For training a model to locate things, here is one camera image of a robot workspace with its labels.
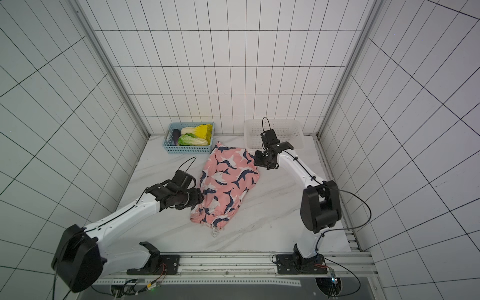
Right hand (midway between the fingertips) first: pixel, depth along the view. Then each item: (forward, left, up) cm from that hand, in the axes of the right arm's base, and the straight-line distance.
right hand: (250, 162), depth 89 cm
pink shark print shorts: (0, +12, -12) cm, 17 cm away
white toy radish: (+29, +41, -8) cm, 51 cm away
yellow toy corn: (+24, +28, -4) cm, 38 cm away
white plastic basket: (+33, -25, -10) cm, 42 cm away
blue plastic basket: (+13, +47, -8) cm, 49 cm away
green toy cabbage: (+18, +35, -5) cm, 40 cm away
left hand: (-20, +24, -6) cm, 32 cm away
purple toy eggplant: (+27, +48, -9) cm, 56 cm away
